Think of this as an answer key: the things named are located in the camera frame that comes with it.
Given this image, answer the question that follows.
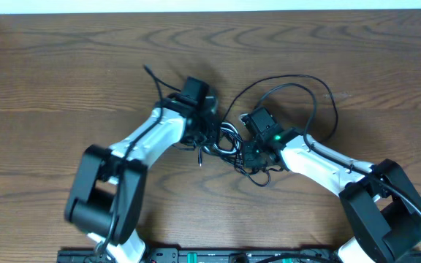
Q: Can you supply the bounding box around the white usb cable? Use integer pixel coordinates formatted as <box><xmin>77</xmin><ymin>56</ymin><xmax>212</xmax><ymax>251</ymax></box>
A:
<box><xmin>213</xmin><ymin>122</ymin><xmax>241</xmax><ymax>156</ymax></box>

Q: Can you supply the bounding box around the black usb cable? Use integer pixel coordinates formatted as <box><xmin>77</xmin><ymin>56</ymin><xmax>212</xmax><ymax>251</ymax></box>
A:
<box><xmin>172</xmin><ymin>74</ymin><xmax>339</xmax><ymax>188</ymax></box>

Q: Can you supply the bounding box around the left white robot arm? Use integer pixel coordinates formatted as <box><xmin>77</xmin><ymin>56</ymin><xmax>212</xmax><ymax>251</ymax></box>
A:
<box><xmin>58</xmin><ymin>77</ymin><xmax>217</xmax><ymax>262</ymax></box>

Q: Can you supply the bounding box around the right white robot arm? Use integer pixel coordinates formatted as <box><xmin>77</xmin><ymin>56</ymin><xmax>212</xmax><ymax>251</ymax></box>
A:
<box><xmin>240</xmin><ymin>107</ymin><xmax>421</xmax><ymax>262</ymax></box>

